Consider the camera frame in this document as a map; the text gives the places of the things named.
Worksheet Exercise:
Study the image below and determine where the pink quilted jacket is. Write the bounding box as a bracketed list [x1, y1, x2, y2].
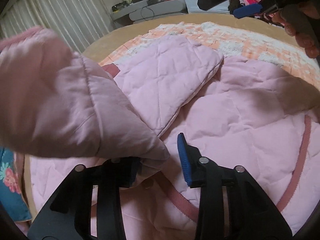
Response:
[1, 28, 319, 239]

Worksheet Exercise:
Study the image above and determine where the person's right hand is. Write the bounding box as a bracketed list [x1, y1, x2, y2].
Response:
[272, 0, 319, 59]

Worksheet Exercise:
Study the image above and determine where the orange plaid blanket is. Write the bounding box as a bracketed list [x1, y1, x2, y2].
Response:
[99, 22, 319, 88]

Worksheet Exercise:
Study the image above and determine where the navy floral quilt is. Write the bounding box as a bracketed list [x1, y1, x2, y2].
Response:
[1, 147, 31, 222]

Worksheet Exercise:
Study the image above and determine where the grey curved desk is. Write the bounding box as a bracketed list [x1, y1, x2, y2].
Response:
[111, 0, 188, 28]

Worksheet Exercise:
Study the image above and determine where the white striped curtain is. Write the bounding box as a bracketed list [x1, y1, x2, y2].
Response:
[1, 0, 114, 52]

